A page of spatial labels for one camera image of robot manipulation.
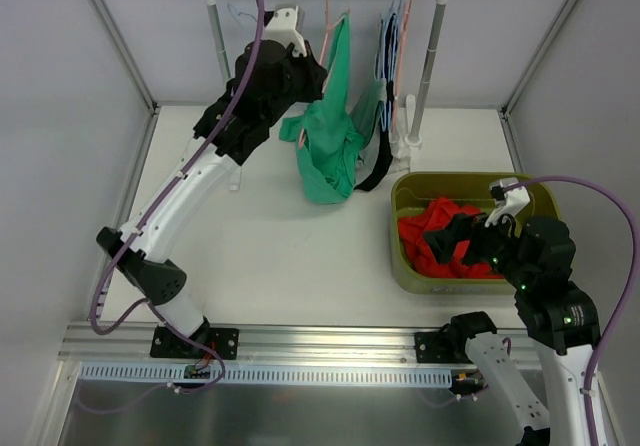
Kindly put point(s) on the white slotted cable duct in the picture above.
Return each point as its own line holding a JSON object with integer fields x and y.
{"x": 270, "y": 375}

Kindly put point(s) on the black tank top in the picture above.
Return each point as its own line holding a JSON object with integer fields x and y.
{"x": 382, "y": 156}

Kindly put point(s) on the aluminium mounting rail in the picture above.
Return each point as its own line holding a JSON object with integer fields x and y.
{"x": 266, "y": 344}

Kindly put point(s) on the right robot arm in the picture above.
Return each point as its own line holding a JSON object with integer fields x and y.
{"x": 559, "y": 318}

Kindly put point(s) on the pink hanger far right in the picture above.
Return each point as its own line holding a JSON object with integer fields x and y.
{"x": 403, "y": 32}

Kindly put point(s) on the pink wire hanger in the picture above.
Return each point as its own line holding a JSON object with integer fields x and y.
{"x": 327, "y": 11}

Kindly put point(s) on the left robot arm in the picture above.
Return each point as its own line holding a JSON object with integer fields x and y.
{"x": 270, "y": 76}

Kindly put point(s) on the olive green plastic basin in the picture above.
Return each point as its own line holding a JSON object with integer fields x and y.
{"x": 427, "y": 201}

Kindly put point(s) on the green tank top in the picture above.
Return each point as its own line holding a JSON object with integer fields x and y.
{"x": 327, "y": 177}

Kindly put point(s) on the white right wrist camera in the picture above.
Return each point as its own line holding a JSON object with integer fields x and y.
{"x": 509, "y": 200}

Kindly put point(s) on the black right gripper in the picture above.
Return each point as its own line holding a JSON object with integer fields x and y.
{"x": 473, "y": 239}

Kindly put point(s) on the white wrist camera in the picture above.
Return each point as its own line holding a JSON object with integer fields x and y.
{"x": 509, "y": 200}
{"x": 283, "y": 26}

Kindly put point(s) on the light blue wire hanger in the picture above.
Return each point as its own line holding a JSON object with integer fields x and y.
{"x": 243, "y": 13}

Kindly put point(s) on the grey tank top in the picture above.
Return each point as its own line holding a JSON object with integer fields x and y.
{"x": 368, "y": 155}

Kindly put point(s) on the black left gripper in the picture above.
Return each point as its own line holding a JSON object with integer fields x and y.
{"x": 304, "y": 73}

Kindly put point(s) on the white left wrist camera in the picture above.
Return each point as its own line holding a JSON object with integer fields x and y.
{"x": 283, "y": 26}

